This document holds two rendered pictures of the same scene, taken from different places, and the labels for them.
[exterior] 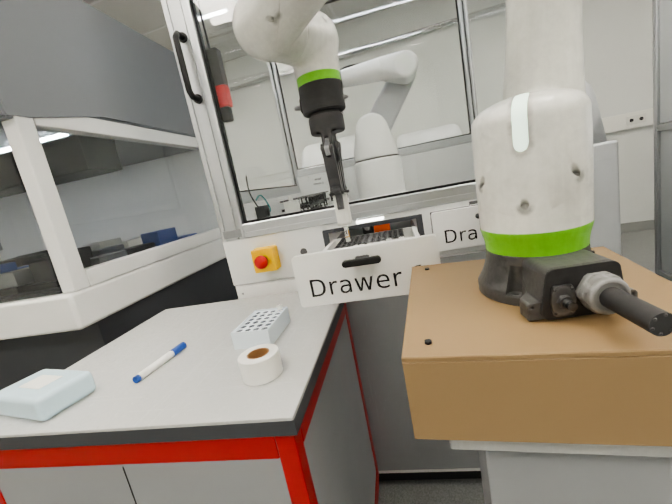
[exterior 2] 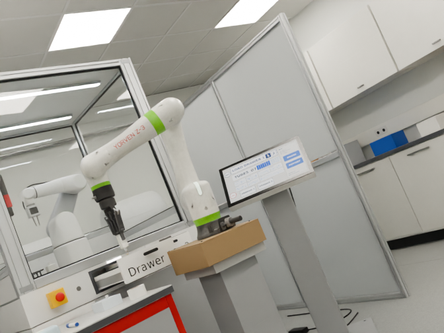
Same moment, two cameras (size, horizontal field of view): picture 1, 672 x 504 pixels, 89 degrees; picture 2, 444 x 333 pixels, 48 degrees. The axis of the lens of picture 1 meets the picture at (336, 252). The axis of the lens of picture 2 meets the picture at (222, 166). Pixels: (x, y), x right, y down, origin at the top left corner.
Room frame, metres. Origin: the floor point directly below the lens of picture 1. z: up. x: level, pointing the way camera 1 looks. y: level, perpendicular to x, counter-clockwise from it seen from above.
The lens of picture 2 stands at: (-1.08, 1.41, 0.91)
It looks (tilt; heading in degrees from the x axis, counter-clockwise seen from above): 6 degrees up; 308
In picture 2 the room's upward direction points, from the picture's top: 23 degrees counter-clockwise
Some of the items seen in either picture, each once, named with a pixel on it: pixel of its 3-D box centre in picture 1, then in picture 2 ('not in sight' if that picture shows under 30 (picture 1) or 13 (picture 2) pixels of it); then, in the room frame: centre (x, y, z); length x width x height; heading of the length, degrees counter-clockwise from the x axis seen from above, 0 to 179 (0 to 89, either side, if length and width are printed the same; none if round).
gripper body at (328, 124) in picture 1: (329, 137); (110, 209); (0.76, -0.03, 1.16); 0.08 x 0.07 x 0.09; 169
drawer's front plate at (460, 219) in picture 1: (487, 223); (170, 249); (0.91, -0.42, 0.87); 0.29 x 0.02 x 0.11; 79
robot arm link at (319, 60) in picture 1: (310, 49); (96, 174); (0.76, -0.03, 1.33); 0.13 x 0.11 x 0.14; 142
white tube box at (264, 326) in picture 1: (262, 326); (106, 303); (0.72, 0.19, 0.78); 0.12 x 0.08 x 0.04; 167
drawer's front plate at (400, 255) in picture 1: (365, 272); (149, 259); (0.66, -0.05, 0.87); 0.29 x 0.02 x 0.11; 79
